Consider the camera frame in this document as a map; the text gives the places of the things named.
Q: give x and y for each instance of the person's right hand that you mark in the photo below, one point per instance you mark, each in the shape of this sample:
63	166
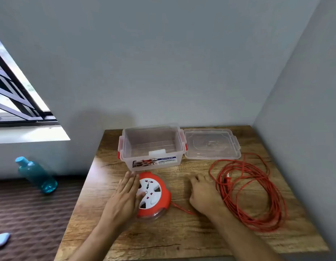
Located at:
206	197

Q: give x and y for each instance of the person's left hand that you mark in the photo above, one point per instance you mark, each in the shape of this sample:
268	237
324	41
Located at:
124	198

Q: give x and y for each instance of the clear plastic box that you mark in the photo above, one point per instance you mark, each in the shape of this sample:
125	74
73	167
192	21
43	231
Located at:
146	160

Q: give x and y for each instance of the person's right forearm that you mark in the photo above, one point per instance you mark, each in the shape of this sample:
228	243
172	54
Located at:
238	236

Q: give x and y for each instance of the clear plastic lid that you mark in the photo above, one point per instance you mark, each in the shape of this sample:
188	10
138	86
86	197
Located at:
211	144

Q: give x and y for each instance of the teal plastic bottle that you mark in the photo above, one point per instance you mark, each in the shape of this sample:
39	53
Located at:
35	173

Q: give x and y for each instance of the white window sill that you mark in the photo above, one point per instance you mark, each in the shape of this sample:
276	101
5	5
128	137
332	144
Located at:
29	134

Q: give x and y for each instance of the small white oval object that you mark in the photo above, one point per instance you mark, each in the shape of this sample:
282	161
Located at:
1	239

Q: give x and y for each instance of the black window frame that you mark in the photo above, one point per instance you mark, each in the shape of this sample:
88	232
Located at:
26	123

